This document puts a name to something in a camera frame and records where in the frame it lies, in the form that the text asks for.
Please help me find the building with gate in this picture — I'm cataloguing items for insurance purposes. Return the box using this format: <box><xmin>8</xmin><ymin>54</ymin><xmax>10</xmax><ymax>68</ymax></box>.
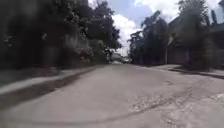
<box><xmin>165</xmin><ymin>13</ymin><xmax>224</xmax><ymax>70</ymax></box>

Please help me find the row of trees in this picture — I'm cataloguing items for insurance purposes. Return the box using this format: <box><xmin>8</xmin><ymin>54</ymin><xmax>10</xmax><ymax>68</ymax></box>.
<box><xmin>127</xmin><ymin>0</ymin><xmax>214</xmax><ymax>66</ymax></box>
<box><xmin>0</xmin><ymin>0</ymin><xmax>123</xmax><ymax>69</ymax></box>

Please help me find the grey concrete road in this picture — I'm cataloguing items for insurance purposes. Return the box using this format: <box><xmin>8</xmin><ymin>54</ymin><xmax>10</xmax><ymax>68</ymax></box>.
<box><xmin>0</xmin><ymin>63</ymin><xmax>224</xmax><ymax>128</ymax></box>

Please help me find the grey concrete sidewalk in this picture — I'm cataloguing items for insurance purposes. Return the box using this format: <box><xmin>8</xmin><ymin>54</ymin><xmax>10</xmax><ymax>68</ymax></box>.
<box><xmin>149</xmin><ymin>63</ymin><xmax>224</xmax><ymax>80</ymax></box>
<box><xmin>0</xmin><ymin>65</ymin><xmax>101</xmax><ymax>111</ymax></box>

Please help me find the grey wall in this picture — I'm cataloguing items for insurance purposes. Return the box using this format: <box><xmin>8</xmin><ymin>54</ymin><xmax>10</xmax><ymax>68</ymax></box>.
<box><xmin>39</xmin><ymin>29</ymin><xmax>93</xmax><ymax>68</ymax></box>

